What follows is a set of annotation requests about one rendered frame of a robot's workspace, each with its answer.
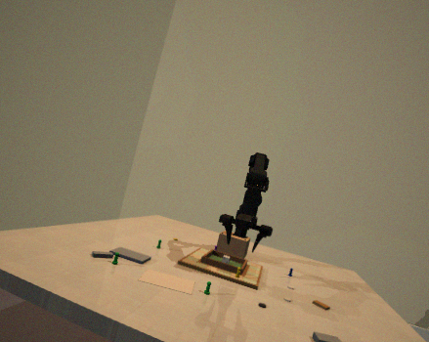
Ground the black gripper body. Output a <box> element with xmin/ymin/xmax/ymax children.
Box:
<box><xmin>219</xmin><ymin>204</ymin><xmax>273</xmax><ymax>236</ymax></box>

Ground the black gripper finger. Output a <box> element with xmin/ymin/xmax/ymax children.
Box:
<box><xmin>252</xmin><ymin>233</ymin><xmax>266</xmax><ymax>253</ymax></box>
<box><xmin>222</xmin><ymin>224</ymin><xmax>233</xmax><ymax>245</ymax></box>

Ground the beige die with black pips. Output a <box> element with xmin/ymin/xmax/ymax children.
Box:
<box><xmin>222</xmin><ymin>255</ymin><xmax>231</xmax><ymax>265</ymax></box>

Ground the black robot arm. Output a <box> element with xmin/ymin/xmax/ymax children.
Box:
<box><xmin>232</xmin><ymin>152</ymin><xmax>270</xmax><ymax>238</ymax></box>

